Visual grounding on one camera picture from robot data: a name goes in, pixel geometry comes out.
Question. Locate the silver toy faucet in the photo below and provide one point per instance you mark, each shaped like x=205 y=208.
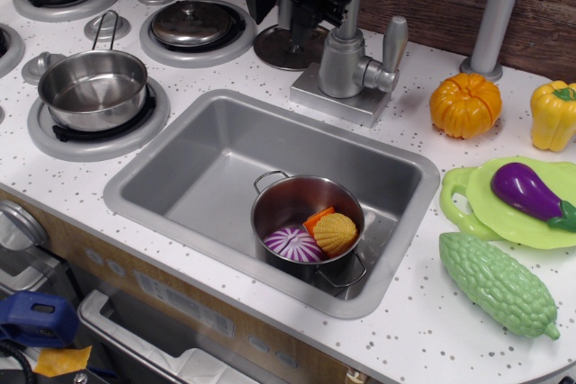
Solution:
x=347 y=83

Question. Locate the steel lid on counter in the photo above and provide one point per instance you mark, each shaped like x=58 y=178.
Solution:
x=274 y=47

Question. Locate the steel lid on burner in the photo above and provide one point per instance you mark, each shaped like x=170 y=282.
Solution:
x=190 y=23

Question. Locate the grey stove knob middle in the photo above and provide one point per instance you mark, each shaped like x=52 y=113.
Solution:
x=106 y=26

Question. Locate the grey sink basin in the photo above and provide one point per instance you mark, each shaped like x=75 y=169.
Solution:
x=197 y=181

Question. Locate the steel saucepan on burner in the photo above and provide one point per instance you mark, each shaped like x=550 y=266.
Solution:
x=94 y=90

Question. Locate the orange toy pumpkin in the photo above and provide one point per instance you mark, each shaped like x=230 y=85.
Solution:
x=465 y=106

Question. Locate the orange toy carrot piece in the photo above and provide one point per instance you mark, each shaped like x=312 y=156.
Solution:
x=311 y=222

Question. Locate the grey vertical pole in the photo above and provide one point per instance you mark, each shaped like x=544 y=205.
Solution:
x=489 y=41

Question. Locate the yellow toy corn piece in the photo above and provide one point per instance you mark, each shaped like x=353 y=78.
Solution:
x=335 y=233

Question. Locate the purple toy onion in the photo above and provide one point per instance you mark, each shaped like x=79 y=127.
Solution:
x=295 y=244

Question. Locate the grey stove knob left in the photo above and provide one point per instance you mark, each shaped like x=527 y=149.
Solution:
x=35 y=68

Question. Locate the light green plastic plate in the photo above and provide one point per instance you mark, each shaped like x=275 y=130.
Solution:
x=467 y=200

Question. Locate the far left stove burner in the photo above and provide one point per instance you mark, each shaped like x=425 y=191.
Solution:
x=12 y=49

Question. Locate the yellow toy bell pepper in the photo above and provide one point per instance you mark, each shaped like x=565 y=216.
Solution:
x=553 y=115

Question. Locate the purple toy eggplant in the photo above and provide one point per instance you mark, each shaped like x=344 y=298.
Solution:
x=520 y=187

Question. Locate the silver round oven knob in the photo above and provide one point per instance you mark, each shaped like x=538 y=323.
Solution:
x=20 y=231

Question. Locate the green toy bitter gourd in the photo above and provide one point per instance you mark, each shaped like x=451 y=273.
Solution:
x=500 y=285

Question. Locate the yellow tape piece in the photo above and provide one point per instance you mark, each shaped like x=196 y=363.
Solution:
x=53 y=362

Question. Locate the steel pot with two handles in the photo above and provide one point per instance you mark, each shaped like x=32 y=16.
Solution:
x=284 y=201

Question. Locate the grey oven door handle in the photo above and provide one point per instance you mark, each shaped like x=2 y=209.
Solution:
x=176 y=357

